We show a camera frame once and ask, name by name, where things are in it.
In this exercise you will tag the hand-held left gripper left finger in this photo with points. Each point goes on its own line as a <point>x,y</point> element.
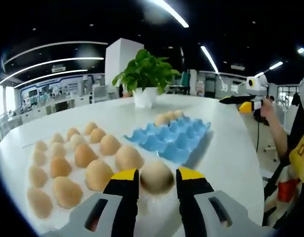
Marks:
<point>122,212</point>

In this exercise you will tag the ceiling air conditioner unit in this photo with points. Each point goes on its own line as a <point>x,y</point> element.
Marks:
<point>58,67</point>
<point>238,66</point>

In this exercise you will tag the straight ceiling light strip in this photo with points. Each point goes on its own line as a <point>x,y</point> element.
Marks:
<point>174,12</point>
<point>209,58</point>

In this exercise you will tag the white office chair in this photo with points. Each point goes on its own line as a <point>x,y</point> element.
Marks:
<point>100,93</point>

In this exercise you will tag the group of brown eggs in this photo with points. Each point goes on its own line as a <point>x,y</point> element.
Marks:
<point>99,174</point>

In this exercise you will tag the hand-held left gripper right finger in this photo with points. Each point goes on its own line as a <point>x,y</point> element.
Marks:
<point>194,212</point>

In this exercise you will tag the white foam egg holder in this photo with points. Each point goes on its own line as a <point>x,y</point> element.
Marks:
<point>155,209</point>

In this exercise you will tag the person's right hand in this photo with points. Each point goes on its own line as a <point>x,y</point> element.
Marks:
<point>267,109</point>

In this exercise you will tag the blue egg tray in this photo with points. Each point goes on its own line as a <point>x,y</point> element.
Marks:
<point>171,143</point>

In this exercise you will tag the operator person, dark clothes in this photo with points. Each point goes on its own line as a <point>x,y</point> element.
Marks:
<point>297,121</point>

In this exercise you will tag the green plant in white pot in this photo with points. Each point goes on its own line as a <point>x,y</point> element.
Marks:
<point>147,71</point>

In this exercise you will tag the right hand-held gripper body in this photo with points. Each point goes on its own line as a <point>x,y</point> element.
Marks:
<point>260,86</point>

